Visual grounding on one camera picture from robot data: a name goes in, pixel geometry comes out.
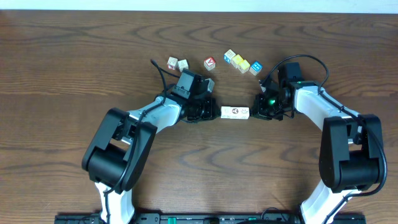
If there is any green letter Z block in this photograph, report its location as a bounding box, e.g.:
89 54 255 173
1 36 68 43
221 106 231 119

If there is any plain drawing wooden block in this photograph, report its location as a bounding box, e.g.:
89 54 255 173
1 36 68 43
239 107 250 119

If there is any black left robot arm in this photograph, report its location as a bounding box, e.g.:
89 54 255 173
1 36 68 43
81 94 220 223

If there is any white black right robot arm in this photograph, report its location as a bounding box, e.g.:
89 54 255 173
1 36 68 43
252 79 387 223

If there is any blue topped wooden block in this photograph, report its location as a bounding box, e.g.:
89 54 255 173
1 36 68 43
249 61 262 76

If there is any red letter A block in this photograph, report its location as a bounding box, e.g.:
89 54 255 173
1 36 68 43
204 57 216 71

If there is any blue letter T block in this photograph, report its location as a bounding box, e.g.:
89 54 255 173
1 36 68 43
177 59 189 72

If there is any red number 3 block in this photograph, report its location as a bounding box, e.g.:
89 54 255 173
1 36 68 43
167 57 178 70

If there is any yellow topped wooden block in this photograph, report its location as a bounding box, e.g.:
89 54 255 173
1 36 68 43
231 54 244 68

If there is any blue letter X block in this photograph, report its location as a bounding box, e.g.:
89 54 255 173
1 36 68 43
223 49 236 63

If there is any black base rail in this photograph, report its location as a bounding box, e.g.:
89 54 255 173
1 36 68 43
54 205 367 224

